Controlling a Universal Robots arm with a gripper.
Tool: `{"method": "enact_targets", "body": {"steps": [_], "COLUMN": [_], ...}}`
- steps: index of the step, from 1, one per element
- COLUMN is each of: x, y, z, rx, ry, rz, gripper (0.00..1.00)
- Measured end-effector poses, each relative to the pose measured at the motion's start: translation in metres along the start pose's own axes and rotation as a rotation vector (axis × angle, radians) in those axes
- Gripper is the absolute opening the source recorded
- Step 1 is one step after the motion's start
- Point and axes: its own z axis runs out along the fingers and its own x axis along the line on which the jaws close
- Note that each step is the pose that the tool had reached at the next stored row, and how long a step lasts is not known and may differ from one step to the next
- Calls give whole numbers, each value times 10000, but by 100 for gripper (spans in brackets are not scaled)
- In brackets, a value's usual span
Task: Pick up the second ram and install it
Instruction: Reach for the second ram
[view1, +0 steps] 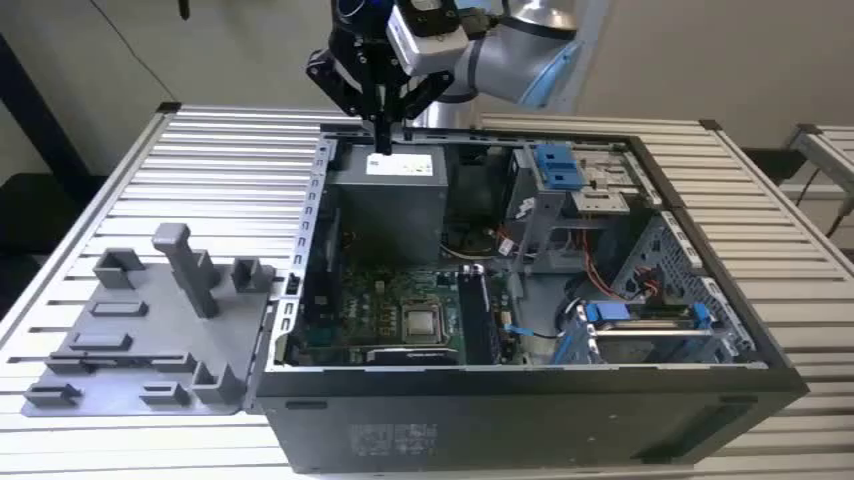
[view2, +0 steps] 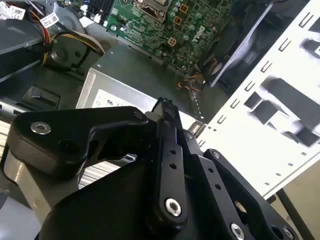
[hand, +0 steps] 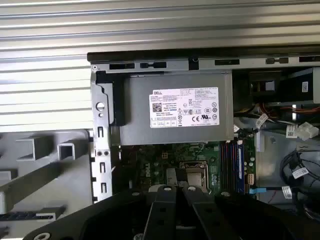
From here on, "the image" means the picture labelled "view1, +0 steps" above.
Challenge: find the grey power supply unit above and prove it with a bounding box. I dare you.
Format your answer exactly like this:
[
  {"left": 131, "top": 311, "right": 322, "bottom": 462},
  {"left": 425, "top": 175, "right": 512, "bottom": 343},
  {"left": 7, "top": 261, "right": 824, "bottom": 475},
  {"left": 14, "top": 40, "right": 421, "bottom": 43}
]
[{"left": 325, "top": 142, "right": 449, "bottom": 266}]

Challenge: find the black RAM slot bank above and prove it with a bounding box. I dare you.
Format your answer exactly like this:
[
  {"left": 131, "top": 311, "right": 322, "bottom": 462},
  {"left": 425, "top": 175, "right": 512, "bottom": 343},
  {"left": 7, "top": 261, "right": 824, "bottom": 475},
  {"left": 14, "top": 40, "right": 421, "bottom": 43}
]
[{"left": 458, "top": 264, "right": 502, "bottom": 365}]

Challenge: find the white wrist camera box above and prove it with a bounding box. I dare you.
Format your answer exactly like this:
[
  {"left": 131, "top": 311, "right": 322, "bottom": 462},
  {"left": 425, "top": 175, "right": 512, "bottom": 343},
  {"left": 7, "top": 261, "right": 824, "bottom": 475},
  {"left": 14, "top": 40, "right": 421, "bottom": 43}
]
[{"left": 384, "top": 0, "right": 468, "bottom": 77}]

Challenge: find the black yellow wire bundle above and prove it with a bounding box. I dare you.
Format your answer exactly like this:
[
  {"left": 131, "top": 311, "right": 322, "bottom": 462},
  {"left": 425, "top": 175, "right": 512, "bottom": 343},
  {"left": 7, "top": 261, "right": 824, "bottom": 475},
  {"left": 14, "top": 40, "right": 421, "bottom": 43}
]
[{"left": 442, "top": 224, "right": 516, "bottom": 260}]

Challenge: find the hard disk in blue carrier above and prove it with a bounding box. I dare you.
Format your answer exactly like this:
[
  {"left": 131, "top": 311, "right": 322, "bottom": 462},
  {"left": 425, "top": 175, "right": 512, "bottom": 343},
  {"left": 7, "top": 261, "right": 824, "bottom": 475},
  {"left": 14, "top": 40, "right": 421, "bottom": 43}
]
[{"left": 554, "top": 299, "right": 728, "bottom": 365}]

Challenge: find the grey plastic parts rack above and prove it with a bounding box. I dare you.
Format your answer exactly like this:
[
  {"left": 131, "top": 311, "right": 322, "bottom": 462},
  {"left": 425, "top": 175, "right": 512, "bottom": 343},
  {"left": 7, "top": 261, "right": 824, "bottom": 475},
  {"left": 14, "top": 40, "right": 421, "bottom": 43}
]
[{"left": 18, "top": 222, "right": 281, "bottom": 417}]

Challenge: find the silver CPU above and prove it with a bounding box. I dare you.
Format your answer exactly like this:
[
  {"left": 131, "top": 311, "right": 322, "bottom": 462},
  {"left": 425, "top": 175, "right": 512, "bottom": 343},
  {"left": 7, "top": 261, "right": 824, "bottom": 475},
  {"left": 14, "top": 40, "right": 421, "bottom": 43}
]
[{"left": 404, "top": 310, "right": 440, "bottom": 335}]

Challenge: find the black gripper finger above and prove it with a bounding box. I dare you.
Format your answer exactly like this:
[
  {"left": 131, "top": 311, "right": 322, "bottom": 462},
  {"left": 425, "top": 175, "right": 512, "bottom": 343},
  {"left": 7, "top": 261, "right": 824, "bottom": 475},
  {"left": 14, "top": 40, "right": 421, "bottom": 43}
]
[
  {"left": 305, "top": 47, "right": 384, "bottom": 155},
  {"left": 381, "top": 72, "right": 454, "bottom": 155}
]

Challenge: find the black box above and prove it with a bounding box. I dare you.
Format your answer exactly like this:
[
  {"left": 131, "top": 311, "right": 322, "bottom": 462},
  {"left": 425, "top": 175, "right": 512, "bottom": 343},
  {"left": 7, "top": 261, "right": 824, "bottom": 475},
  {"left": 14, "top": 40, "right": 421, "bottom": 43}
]
[{"left": 739, "top": 147, "right": 808, "bottom": 187}]

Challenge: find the black graphics card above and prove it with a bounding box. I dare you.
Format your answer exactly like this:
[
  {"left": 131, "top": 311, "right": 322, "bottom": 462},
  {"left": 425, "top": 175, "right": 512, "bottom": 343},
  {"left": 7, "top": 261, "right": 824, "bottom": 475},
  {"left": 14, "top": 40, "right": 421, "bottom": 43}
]
[{"left": 364, "top": 347, "right": 461, "bottom": 366}]

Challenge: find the grey metal drive bay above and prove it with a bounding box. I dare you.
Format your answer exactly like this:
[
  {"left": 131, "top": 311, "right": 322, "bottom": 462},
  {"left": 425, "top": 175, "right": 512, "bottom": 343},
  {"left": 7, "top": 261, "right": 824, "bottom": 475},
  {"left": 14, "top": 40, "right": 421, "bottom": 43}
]
[{"left": 505, "top": 142, "right": 661, "bottom": 274}]

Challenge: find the blue plastic disk carrier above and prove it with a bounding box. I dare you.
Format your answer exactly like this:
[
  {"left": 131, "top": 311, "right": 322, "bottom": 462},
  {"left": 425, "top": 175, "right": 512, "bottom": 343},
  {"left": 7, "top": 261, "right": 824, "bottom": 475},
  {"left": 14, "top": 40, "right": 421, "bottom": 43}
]
[{"left": 532, "top": 143, "right": 581, "bottom": 191}]

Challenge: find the black open PC case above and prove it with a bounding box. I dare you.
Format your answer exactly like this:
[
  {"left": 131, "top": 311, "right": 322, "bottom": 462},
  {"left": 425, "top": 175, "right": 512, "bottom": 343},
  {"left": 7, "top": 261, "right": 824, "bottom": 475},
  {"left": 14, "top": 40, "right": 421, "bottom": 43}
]
[{"left": 242, "top": 122, "right": 812, "bottom": 475}]

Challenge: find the orange wire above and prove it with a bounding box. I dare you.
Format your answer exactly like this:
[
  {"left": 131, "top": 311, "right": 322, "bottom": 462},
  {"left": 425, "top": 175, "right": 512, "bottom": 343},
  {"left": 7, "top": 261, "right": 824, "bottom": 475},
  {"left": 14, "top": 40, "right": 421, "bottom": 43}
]
[{"left": 577, "top": 227, "right": 645, "bottom": 304}]

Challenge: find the metal slat side table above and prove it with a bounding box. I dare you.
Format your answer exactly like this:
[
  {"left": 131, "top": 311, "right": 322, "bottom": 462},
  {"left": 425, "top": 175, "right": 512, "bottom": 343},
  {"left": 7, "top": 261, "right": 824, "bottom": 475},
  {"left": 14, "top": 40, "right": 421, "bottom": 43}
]
[{"left": 776, "top": 122, "right": 854, "bottom": 201}]

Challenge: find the CPU socket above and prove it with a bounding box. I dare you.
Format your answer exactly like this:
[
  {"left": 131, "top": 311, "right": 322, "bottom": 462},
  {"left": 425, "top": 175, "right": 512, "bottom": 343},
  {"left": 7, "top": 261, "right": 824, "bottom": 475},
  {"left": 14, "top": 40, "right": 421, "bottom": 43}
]
[{"left": 396, "top": 297, "right": 448, "bottom": 346}]

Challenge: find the green motherboard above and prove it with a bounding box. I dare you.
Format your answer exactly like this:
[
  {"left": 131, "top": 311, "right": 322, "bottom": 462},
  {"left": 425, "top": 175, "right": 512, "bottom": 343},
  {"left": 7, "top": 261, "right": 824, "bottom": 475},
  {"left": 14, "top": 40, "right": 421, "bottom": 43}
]
[{"left": 292, "top": 264, "right": 534, "bottom": 366}]

